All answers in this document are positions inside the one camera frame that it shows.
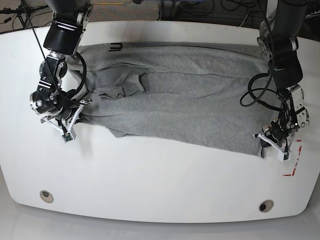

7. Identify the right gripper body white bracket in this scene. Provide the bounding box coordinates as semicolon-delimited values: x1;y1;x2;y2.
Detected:
40;98;93;141

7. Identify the red tape marking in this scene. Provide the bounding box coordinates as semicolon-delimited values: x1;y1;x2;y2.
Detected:
281;139;304;177

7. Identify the table grommet hole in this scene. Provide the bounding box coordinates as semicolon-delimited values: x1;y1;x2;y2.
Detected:
258;199;274;213
39;190;54;204

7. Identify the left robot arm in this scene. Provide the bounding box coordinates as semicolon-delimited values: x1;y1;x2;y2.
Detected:
245;0;313;162

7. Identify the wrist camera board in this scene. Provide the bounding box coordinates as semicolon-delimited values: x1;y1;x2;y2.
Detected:
61;133;74;143
283;151;292;161

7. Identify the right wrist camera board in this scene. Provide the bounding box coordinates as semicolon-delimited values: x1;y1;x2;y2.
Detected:
61;133;74;143

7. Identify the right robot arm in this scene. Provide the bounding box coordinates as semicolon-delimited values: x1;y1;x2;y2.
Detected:
30;0;94;142

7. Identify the black tripod stand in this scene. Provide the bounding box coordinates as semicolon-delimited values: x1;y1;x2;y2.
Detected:
0;0;49;30

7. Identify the left table grommet hole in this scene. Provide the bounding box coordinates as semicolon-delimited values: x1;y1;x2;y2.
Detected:
39;190;54;204

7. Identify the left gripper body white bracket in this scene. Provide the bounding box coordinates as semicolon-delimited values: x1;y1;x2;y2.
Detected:
252;119;300;162

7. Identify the right table grommet hole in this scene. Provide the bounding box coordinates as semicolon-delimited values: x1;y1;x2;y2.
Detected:
258;199;274;213

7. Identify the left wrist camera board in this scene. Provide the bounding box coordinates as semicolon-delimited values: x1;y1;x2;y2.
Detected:
283;151;292;161

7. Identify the grey T-shirt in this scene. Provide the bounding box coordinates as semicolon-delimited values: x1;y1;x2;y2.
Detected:
78;42;277;155

